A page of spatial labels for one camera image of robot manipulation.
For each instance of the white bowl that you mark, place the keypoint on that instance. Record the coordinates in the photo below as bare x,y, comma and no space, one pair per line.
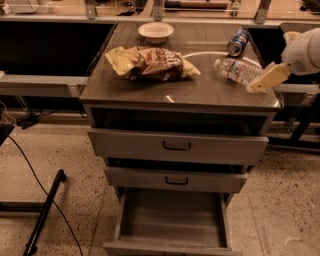
156,32

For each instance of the blue soda can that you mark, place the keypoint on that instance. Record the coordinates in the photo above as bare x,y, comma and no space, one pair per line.
238,42

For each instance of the bottom grey drawer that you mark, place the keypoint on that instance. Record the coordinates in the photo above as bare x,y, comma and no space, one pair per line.
155,222

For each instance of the brown yellow chip bag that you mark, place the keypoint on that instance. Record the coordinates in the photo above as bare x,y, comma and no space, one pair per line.
152,63

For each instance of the grey drawer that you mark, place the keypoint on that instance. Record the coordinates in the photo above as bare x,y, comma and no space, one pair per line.
176,147
155,222
175,180

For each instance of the grey drawer cabinet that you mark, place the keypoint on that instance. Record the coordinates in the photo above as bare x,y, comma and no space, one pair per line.
206,104

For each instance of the black stand leg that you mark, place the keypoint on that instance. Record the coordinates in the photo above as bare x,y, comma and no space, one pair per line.
31,247

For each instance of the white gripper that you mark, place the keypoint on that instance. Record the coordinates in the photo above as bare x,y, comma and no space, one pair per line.
297,55

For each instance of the middle grey drawer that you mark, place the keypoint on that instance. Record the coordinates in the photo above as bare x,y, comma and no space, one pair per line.
175,180

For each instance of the black power adapter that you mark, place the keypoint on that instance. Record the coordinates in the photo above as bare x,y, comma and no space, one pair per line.
28,120

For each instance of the clear plastic water bottle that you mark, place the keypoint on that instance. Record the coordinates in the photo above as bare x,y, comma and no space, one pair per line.
237,70

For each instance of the top grey drawer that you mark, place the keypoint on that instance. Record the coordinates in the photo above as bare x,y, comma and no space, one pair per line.
176,147

